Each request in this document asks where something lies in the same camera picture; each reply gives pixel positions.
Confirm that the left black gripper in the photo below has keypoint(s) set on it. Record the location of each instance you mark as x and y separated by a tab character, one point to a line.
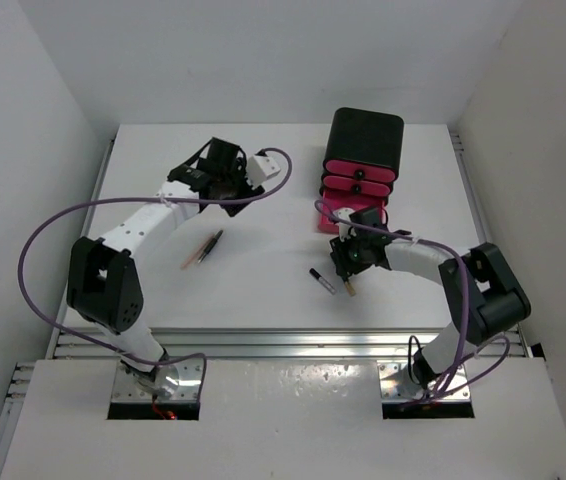
238	168

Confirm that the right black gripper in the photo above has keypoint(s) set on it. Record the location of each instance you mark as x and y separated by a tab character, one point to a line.
346	268

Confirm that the dark teal gold pencil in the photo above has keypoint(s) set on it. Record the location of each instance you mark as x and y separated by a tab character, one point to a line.
350	289

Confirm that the silver glitter tube black cap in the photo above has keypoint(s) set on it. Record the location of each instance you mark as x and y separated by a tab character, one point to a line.
322	281

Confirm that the pink bottom drawer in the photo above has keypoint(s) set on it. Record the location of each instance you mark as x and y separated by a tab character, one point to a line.
336	200

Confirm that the pink slim pencil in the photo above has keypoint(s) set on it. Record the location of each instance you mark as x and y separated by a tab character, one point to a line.
193	256

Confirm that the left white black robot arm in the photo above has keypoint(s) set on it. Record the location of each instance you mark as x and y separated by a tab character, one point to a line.
103	284

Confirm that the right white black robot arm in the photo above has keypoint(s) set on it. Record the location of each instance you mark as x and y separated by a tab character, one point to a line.
483	295

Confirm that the black drawer cabinet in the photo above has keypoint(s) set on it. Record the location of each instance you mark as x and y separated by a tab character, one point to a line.
366	137

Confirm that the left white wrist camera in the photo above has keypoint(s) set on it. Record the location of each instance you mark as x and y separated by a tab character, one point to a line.
261	168

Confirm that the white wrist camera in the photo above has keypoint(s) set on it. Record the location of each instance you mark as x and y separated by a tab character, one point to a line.
261	168
343	216

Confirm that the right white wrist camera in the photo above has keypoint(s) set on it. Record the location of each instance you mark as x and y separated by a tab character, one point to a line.
343	216

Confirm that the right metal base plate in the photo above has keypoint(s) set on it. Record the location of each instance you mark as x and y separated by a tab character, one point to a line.
396	388

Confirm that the metal base plate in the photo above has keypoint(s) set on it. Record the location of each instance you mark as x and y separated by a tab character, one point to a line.
174	384
396	388

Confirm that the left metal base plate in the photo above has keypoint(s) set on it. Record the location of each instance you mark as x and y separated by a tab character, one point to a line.
174	384

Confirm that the aluminium front rail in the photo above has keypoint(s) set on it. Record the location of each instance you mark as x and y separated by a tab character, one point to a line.
276	343

